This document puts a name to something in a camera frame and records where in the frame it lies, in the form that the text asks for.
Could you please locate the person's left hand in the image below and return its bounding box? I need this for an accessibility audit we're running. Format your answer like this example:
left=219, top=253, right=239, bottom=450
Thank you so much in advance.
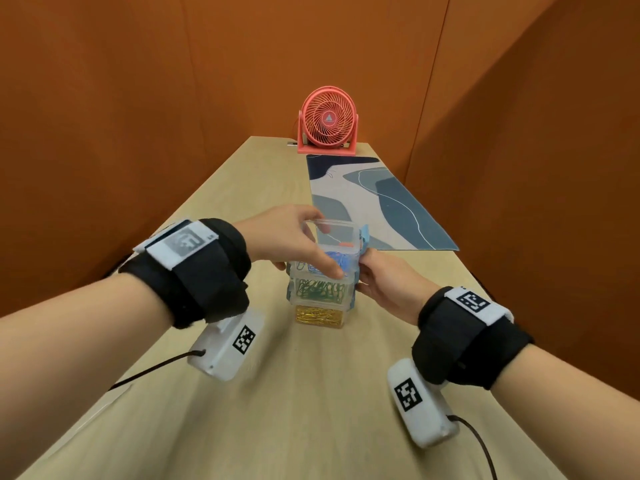
left=235, top=204, right=346, bottom=281

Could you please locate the person's right hand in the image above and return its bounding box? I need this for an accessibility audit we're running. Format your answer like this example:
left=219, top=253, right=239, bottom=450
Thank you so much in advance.
left=355, top=248, right=441, bottom=327

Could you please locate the heap of blue paper clips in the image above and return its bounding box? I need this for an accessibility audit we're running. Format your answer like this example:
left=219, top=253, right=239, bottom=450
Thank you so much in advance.
left=307, top=250, right=354, bottom=277

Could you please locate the clear box with blue latches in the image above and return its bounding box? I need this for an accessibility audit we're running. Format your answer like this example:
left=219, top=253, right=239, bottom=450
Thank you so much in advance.
left=285, top=275, right=359, bottom=311
left=287, top=219, right=370, bottom=281
left=292, top=302, right=356, bottom=329

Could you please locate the heap of green paper clips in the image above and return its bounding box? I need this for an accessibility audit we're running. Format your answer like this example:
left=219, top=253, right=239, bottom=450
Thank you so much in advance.
left=295, top=279, right=349, bottom=302

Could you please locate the heap of gold paper clips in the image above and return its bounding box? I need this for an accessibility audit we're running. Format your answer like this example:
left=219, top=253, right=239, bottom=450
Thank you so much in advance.
left=295, top=306, right=345, bottom=329

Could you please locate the person's right forearm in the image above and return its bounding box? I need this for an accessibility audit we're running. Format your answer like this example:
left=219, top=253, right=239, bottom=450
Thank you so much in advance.
left=491, top=343, right=640, bottom=480

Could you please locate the person's left forearm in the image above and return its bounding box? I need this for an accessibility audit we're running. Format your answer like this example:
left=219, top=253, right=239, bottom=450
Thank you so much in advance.
left=0, top=273, right=175, bottom=480

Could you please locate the black left wristband with tags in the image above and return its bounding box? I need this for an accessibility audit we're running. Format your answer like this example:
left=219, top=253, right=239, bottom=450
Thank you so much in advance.
left=118, top=218, right=253, bottom=329

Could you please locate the blue patterned desk mat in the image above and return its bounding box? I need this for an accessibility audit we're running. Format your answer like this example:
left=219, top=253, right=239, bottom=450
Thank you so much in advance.
left=305, top=154, right=460, bottom=251

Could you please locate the pink desk fan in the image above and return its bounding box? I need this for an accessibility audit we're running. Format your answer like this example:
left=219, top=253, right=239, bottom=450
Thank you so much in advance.
left=297, top=86, right=360, bottom=155

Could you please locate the clear plastic lid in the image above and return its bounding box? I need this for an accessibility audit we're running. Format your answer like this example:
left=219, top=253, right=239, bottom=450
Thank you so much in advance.
left=59, top=383, right=133, bottom=448

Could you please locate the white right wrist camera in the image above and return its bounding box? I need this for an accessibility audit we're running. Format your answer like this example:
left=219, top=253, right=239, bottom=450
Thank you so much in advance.
left=387, top=358, right=460, bottom=449

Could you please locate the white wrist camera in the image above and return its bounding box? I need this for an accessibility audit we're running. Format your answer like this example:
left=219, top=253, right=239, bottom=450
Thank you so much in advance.
left=187, top=308, right=266, bottom=382
left=387, top=358, right=460, bottom=449

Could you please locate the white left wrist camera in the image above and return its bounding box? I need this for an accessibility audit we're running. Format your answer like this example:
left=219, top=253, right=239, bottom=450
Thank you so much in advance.
left=187, top=308, right=266, bottom=382

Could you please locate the black right camera cable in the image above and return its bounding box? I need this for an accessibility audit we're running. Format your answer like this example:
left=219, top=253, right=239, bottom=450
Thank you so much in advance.
left=446, top=415, right=499, bottom=480

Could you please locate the black camera cable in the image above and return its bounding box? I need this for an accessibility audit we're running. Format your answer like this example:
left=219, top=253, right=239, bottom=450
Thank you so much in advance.
left=446, top=415, right=499, bottom=480
left=109, top=349, right=207, bottom=391

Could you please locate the black left camera cable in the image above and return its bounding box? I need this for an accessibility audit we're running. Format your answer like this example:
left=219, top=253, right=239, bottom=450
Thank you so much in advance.
left=109, top=349, right=207, bottom=391

